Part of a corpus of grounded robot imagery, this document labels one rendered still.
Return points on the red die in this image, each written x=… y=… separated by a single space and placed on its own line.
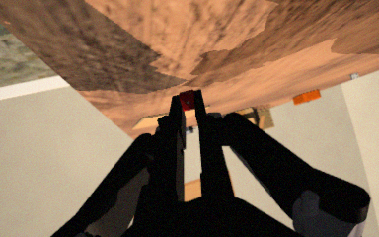
x=187 y=100

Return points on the orange flat mat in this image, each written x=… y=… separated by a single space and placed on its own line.
x=152 y=120

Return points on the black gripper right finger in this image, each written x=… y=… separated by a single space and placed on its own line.
x=319 y=204

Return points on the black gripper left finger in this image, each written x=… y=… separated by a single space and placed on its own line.
x=130 y=189

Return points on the white die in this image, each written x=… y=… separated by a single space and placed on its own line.
x=354 y=76

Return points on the orange digital multimeter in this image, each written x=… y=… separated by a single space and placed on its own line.
x=307 y=96

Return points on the brown cardboard box with flaps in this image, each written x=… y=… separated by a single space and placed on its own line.
x=252 y=115

